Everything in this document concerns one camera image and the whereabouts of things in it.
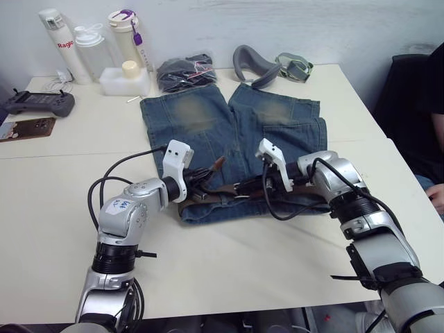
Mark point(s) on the white thermos with red lettering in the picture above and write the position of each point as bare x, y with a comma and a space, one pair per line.
67, 48

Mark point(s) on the grey handheld controller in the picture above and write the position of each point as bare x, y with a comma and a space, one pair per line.
38, 103

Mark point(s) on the bagged black clothing bundle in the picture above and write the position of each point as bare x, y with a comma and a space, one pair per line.
185, 73

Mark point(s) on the white foam block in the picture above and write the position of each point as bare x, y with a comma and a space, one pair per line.
118, 83

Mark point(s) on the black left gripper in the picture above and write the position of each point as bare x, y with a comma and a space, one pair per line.
193, 178

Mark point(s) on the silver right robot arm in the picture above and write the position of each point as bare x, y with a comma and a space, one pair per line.
367, 222

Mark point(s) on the person's bare forearm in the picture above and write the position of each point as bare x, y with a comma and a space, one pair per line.
439, 126

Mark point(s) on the clear plastic shaker bottle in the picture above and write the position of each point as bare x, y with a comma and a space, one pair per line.
93, 52

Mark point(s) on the black chair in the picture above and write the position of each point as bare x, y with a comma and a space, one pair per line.
399, 111

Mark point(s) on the brown braided belt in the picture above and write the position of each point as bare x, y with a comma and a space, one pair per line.
222, 190

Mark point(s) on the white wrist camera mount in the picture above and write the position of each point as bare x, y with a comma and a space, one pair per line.
172, 163
277, 163

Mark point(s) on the small white stick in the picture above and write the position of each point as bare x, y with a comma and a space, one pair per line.
132, 100

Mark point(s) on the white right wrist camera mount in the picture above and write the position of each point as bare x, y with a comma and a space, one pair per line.
277, 163

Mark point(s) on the blue denim shorts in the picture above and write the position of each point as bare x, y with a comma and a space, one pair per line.
208, 128

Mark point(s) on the grey curved neck pillow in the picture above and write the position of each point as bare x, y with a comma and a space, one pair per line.
248, 60

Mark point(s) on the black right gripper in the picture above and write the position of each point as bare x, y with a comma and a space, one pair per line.
272, 180

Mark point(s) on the cream round cap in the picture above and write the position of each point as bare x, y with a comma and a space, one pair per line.
131, 68

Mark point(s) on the person's bare hand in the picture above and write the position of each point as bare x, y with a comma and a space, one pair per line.
437, 201

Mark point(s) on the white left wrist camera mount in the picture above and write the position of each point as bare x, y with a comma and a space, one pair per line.
172, 163

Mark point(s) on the brown card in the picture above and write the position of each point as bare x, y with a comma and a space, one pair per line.
27, 129

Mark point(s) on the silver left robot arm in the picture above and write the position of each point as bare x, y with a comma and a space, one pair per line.
116, 222

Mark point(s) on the cream bottle with purple lid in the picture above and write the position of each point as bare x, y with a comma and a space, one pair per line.
126, 38

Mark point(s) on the person's blue jeans leg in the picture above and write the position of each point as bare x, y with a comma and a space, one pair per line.
424, 181

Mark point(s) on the person's black shirt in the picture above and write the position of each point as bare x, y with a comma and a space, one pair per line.
435, 79

